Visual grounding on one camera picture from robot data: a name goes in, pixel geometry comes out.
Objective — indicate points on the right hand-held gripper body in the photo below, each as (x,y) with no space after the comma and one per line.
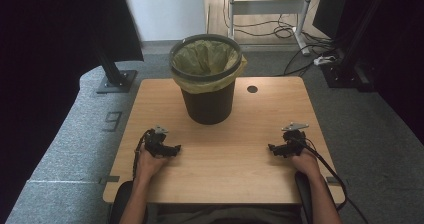
(295,142)

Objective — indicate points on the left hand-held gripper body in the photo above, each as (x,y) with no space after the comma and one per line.
(155,144)

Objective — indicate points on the black trash bin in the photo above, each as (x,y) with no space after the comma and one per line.
(208,107)

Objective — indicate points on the yellow plastic bin bag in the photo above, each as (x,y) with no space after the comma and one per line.
(203,59)

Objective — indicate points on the person's left hand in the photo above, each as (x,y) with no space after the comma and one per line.
(148,165)

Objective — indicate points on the person's right hand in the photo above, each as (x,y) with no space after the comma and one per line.
(308,165)

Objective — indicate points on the black chair armrest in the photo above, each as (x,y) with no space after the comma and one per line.
(118,200)
(303,190)

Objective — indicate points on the black table grommet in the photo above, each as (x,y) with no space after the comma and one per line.
(252,89)

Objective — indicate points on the person's grey trousers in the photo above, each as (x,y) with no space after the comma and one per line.
(216,215)

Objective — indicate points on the white power strip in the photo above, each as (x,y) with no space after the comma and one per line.
(324,60)

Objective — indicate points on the black metal stand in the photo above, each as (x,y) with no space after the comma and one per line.
(346,67)

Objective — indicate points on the black monitor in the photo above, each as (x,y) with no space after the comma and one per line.
(331,10)

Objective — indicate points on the black curtain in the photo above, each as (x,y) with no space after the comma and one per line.
(60,24)

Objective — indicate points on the black stand with base plate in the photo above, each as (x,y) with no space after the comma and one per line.
(115,77)

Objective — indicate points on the white desk frame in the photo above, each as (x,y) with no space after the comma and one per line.
(266,7)

